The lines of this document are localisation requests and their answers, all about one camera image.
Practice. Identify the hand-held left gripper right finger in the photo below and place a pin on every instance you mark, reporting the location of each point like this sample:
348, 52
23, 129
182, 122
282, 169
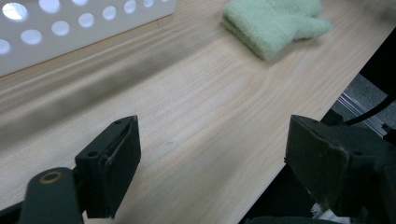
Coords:
327, 161

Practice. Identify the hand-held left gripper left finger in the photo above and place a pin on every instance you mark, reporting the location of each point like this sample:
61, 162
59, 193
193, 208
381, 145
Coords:
109, 168

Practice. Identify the white perforated plastic basket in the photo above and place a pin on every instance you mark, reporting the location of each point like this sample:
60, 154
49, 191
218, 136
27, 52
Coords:
62, 31

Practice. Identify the light green fuzzy glove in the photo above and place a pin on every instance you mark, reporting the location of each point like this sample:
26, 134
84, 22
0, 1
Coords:
271, 25

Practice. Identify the aluminium frame rail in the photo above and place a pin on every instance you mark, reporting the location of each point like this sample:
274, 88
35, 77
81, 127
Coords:
361, 113

